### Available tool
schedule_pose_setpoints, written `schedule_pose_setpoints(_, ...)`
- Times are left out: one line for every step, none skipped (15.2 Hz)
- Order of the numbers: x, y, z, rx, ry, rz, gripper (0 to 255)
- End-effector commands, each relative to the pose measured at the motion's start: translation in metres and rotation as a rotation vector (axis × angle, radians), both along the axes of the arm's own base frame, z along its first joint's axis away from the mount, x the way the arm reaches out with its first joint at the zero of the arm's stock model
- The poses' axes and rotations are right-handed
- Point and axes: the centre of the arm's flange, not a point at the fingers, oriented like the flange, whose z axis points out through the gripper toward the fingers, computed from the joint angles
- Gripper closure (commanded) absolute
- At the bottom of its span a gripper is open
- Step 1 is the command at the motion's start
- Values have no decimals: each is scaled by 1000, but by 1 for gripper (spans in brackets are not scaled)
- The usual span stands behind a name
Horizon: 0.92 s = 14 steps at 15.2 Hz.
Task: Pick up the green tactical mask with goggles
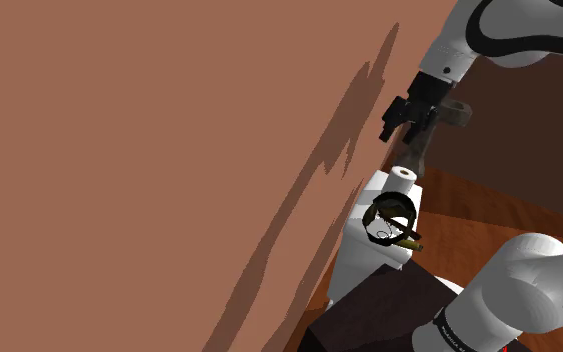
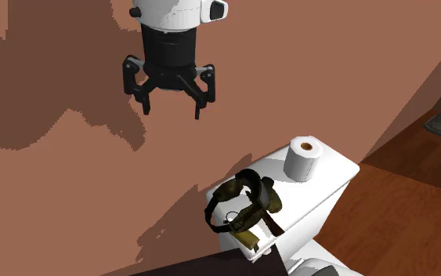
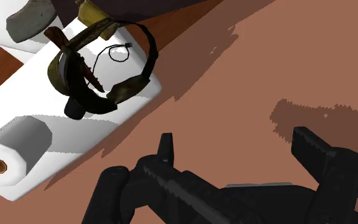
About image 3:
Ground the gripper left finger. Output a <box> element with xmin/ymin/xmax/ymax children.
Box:
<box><xmin>81</xmin><ymin>132</ymin><xmax>261</xmax><ymax>224</ymax></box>

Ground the yellow block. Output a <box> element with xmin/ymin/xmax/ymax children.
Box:
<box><xmin>76</xmin><ymin>0</ymin><xmax>117</xmax><ymax>41</ymax></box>

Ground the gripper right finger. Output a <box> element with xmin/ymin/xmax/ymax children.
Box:
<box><xmin>291</xmin><ymin>126</ymin><xmax>358</xmax><ymax>224</ymax></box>

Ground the brown serrated knife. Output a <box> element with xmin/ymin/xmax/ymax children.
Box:
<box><xmin>43</xmin><ymin>25</ymin><xmax>106</xmax><ymax>93</ymax></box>

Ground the white toilet paper roll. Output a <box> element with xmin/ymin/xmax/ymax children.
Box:
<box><xmin>0</xmin><ymin>115</ymin><xmax>53</xmax><ymax>188</ymax></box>

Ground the olive and black headset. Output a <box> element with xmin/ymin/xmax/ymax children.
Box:
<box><xmin>47</xmin><ymin>17</ymin><xmax>160</xmax><ymax>121</ymax></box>

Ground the grey rounded slab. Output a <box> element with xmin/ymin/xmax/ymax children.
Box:
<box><xmin>6</xmin><ymin>0</ymin><xmax>57</xmax><ymax>43</ymax></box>

